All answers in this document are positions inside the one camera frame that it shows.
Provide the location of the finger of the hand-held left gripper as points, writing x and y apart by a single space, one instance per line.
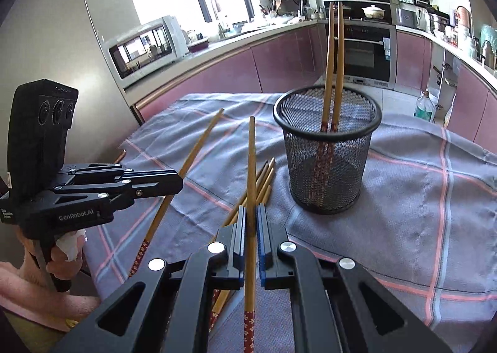
155 184
101 167

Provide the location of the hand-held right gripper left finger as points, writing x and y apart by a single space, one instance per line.
237 244

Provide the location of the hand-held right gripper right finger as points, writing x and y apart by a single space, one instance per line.
264 248

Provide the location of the wooden chopstick red patterned end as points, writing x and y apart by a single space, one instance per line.
270 168
268 182
263 172
252 166
339 65
198 151
266 195
329 65

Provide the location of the black mesh holder cup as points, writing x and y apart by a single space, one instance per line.
349 182

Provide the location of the person's left hand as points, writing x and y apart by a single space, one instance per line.
58 259

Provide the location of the white microwave oven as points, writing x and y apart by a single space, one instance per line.
139 54

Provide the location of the dark red tray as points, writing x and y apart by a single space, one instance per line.
198 45

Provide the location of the grey checked tablecloth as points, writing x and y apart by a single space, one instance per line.
407 201

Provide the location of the pink kitchen cabinet counter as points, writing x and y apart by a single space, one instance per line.
279 65

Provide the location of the person's olive clothing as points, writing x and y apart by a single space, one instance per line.
35 337

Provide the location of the clear plastic bottle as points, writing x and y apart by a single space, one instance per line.
424 108

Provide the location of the black built-in oven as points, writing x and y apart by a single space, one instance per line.
361 54

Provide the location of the white lidded pot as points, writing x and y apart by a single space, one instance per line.
374 12

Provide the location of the silver rice cooker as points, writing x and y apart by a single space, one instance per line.
405 17

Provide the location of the stainless steamer pot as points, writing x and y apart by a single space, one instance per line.
438 22

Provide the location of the copper thermos jug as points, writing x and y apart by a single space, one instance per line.
463 21

